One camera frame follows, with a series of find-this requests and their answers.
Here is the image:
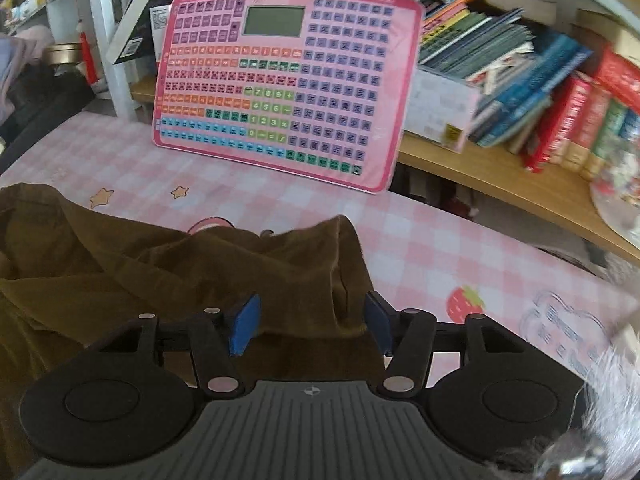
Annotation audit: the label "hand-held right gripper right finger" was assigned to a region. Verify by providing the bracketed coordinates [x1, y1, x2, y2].
[364, 290, 531, 396]

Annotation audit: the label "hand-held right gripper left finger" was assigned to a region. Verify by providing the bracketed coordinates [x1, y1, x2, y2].
[85, 292, 263, 395]

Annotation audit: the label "brown corduroy pants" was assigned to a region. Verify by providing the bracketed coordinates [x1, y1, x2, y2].
[0, 184, 386, 480]

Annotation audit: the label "pink checkered cartoon desk mat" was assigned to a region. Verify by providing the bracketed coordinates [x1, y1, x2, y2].
[0, 110, 640, 411]

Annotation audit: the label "white cardboard box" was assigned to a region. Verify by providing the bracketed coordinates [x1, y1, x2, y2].
[402, 67, 483, 153]

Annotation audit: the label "pink learning tablet board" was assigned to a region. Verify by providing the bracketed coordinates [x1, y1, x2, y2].
[151, 0, 426, 195]

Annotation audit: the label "grey fluffy cloth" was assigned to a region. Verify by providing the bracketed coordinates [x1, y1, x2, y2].
[520, 325, 640, 480]

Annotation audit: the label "black bag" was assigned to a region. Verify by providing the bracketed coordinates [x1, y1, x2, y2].
[0, 67, 96, 166]

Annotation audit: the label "row of red thick books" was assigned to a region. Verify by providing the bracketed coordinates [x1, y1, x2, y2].
[522, 45, 640, 181]

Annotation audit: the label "stack of blue green books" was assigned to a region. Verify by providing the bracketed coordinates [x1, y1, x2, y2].
[417, 0, 593, 153]

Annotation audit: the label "red tassel charm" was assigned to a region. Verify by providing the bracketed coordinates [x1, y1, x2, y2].
[77, 19, 101, 86]

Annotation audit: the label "white leaning book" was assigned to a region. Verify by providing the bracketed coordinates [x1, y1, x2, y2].
[107, 0, 196, 66]

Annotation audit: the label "round gold tin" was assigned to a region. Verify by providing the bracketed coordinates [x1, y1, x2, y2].
[45, 44, 83, 66]

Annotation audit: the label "lavender cloth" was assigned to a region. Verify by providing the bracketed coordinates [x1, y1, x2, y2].
[0, 25, 56, 121]

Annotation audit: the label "white shelf frame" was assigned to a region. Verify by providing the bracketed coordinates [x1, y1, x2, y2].
[85, 0, 138, 121]

